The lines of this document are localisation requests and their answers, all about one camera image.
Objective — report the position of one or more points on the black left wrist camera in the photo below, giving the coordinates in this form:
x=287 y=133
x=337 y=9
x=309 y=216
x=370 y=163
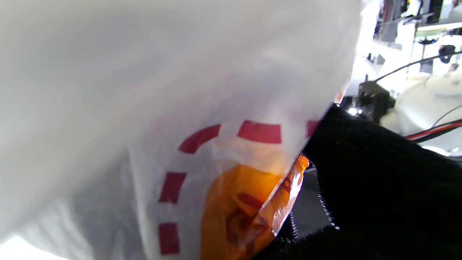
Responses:
x=375 y=99

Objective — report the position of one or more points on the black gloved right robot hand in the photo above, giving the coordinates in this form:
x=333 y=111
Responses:
x=379 y=187

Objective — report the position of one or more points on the printed white plastic bag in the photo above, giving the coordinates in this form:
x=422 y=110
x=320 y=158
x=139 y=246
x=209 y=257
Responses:
x=144 y=90

